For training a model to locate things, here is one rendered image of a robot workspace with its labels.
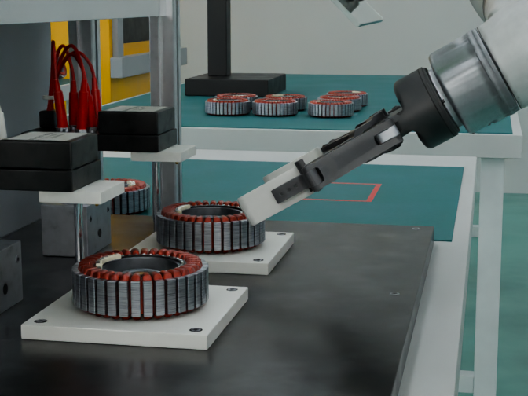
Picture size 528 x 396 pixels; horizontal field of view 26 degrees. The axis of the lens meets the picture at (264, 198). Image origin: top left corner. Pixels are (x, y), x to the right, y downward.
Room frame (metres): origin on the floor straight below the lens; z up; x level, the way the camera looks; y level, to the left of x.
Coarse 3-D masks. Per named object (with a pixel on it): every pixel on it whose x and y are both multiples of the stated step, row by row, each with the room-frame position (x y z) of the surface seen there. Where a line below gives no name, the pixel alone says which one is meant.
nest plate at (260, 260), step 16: (144, 240) 1.17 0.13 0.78; (272, 240) 1.17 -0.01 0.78; (288, 240) 1.18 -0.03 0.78; (208, 256) 1.10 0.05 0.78; (224, 256) 1.10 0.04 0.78; (240, 256) 1.10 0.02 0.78; (256, 256) 1.10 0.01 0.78; (272, 256) 1.10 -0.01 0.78; (208, 272) 1.08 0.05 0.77; (224, 272) 1.08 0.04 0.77; (240, 272) 1.07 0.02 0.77; (256, 272) 1.07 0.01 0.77
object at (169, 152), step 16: (112, 112) 1.14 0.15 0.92; (128, 112) 1.14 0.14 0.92; (144, 112) 1.14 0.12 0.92; (160, 112) 1.14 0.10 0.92; (48, 128) 1.20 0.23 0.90; (64, 128) 1.17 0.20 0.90; (112, 128) 1.14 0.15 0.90; (128, 128) 1.14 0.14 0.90; (144, 128) 1.14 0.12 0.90; (160, 128) 1.14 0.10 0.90; (112, 144) 1.14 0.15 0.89; (128, 144) 1.14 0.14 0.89; (144, 144) 1.13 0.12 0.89; (160, 144) 1.14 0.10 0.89; (144, 160) 1.14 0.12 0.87; (160, 160) 1.14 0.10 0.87; (176, 160) 1.13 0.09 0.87
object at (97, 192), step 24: (0, 144) 0.91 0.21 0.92; (24, 144) 0.90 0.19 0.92; (48, 144) 0.90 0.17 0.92; (72, 144) 0.90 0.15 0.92; (96, 144) 0.95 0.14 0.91; (0, 168) 0.91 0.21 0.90; (24, 168) 0.91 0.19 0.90; (48, 168) 0.90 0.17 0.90; (72, 168) 0.90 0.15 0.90; (96, 168) 0.95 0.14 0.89; (48, 192) 0.90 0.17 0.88; (72, 192) 0.90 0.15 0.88; (96, 192) 0.90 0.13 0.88; (120, 192) 0.94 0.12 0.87
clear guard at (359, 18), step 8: (336, 0) 1.09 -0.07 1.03; (344, 0) 1.14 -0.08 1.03; (344, 8) 1.09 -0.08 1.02; (352, 8) 1.14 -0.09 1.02; (360, 8) 1.21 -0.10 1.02; (368, 8) 1.28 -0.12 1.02; (352, 16) 1.09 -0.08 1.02; (360, 16) 1.14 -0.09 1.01; (368, 16) 1.21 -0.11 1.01; (376, 16) 1.28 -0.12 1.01; (360, 24) 1.09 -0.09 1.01; (368, 24) 1.19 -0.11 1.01
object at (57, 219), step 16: (48, 208) 1.15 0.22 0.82; (64, 208) 1.15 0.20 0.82; (96, 208) 1.17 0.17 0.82; (48, 224) 1.15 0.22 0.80; (64, 224) 1.15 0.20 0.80; (96, 224) 1.17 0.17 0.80; (48, 240) 1.15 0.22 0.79; (64, 240) 1.15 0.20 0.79; (96, 240) 1.17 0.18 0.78; (64, 256) 1.15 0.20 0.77
